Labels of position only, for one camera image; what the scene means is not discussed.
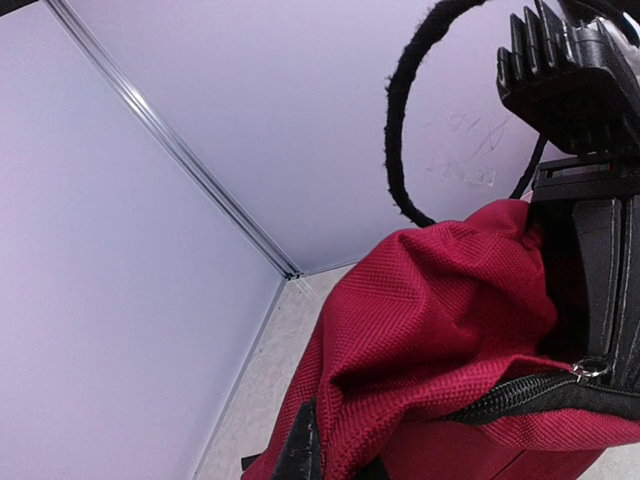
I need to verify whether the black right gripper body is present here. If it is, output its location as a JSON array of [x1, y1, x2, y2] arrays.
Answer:
[[531, 154, 639, 390]]

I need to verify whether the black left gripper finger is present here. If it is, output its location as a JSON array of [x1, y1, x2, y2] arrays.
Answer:
[[271, 399, 320, 480]]

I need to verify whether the red student backpack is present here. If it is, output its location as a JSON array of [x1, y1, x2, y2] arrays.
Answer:
[[240, 197, 640, 480]]

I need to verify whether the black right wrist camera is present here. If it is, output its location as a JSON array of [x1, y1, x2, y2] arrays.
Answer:
[[382, 0, 640, 231]]

